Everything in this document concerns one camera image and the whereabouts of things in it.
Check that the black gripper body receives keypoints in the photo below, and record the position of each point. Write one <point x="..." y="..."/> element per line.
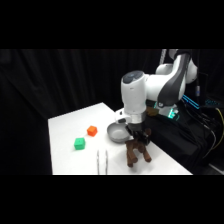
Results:
<point x="136" y="128"/>

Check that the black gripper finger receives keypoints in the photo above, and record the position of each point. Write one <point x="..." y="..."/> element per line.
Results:
<point x="146" y="138"/>
<point x="134" y="138"/>

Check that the brown plush deer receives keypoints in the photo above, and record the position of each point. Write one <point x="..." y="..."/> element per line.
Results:
<point x="135" y="151"/>

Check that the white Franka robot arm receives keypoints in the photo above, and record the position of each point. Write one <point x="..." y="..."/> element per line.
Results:
<point x="156" y="85"/>

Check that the grey metal bowl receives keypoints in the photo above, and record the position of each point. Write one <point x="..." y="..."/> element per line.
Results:
<point x="116" y="133"/>

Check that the black cloth-covered robot stand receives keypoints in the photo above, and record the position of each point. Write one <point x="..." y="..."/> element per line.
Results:
<point x="180" y="140"/>

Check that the metal tongs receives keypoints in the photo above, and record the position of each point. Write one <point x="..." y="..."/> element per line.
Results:
<point x="102" y="163"/>

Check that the orange cube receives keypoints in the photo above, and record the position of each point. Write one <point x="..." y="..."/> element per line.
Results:
<point x="92" y="130"/>

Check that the green cube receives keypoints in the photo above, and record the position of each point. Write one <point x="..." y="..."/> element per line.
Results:
<point x="79" y="143"/>

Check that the blue-lit electronic device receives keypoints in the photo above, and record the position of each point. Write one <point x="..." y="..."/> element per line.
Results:
<point x="190" y="101"/>

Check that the black curtain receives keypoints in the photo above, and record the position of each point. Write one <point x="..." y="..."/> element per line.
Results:
<point x="40" y="100"/>

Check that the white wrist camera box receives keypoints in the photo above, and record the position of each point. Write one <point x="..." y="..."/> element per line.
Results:
<point x="120" y="116"/>

